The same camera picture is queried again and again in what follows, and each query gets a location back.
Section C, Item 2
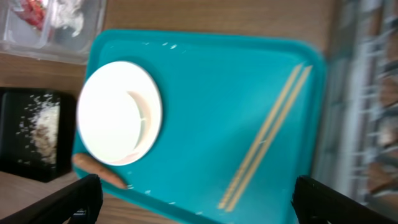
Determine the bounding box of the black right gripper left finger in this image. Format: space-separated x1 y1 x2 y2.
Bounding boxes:
1 174 103 224

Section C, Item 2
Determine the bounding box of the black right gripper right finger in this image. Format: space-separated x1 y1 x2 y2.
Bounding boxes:
292 175 397 224

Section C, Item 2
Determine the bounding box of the white rice pile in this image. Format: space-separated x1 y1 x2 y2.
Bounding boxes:
16 93 60 166

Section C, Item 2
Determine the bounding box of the wooden chopstick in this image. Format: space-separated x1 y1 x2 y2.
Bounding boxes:
222 65 313 212
218 63 303 209

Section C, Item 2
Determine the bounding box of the foil wrapper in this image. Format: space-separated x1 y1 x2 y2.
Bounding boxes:
50 0 84 37

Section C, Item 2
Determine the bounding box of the red snack wrapper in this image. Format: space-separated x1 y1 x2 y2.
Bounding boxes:
12 0 47 31

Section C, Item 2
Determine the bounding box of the cream bowl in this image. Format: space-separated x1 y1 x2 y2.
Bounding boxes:
77 61 148 163

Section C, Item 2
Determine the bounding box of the grey dishwasher rack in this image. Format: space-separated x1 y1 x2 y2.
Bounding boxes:
312 0 397 220

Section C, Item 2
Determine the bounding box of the black food waste tray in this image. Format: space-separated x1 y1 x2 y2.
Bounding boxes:
1 87 76 182

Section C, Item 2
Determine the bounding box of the clear plastic waste bin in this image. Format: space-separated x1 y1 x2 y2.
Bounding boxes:
1 0 107 65

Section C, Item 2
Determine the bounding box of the orange carrot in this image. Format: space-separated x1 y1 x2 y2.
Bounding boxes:
72 153 127 189

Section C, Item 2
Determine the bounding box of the large white plate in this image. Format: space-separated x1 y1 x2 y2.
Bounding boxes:
77 64 163 166

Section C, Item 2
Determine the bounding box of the teal serving tray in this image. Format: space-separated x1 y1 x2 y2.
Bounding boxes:
86 29 326 223

